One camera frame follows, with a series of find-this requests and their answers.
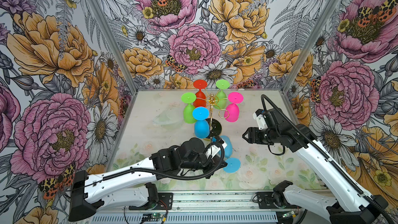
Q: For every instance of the front left green wine glass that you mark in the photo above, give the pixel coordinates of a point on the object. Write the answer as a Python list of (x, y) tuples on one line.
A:
[(189, 98)]

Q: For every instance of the white vent grille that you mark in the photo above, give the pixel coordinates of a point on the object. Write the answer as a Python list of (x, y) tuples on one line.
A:
[(191, 218)]

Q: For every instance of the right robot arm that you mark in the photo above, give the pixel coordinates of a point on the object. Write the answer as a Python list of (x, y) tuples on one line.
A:
[(350, 204)]

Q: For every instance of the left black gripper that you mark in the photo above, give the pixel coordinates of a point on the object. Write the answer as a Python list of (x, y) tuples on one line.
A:
[(215, 163)]

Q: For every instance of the pink wine glass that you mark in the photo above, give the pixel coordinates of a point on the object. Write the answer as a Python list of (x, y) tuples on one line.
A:
[(232, 110)]

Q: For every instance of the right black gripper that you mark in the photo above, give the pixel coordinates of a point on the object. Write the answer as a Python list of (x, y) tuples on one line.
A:
[(253, 136)]

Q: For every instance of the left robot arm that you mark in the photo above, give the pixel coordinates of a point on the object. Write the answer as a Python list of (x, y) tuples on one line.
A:
[(134, 184)]

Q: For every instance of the back green wine glass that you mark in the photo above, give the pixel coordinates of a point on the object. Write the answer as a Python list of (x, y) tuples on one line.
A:
[(221, 96)]

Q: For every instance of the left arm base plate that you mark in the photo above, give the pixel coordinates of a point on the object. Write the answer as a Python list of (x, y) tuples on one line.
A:
[(164, 202)]

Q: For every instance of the red wine glass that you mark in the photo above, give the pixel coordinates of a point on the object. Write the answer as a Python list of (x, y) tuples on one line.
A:
[(200, 95)]

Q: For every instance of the small green circuit board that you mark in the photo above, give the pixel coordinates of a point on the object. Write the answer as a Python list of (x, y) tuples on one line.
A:
[(153, 217)]

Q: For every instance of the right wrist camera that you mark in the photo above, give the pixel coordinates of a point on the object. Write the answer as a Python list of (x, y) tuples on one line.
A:
[(260, 119)]

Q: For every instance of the green wine glass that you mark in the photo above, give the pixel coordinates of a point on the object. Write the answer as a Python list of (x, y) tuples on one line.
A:
[(221, 96), (189, 98)]

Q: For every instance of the blue wine glass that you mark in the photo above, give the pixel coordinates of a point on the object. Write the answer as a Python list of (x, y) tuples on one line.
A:
[(233, 164), (201, 127)]

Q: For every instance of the aluminium front rail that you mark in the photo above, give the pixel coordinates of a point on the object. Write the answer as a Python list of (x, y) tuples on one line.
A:
[(210, 201)]

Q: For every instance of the gold wire wine glass rack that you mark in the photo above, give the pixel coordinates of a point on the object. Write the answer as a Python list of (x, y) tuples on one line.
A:
[(214, 123)]

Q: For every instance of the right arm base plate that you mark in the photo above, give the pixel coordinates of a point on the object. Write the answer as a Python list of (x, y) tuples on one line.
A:
[(272, 200)]

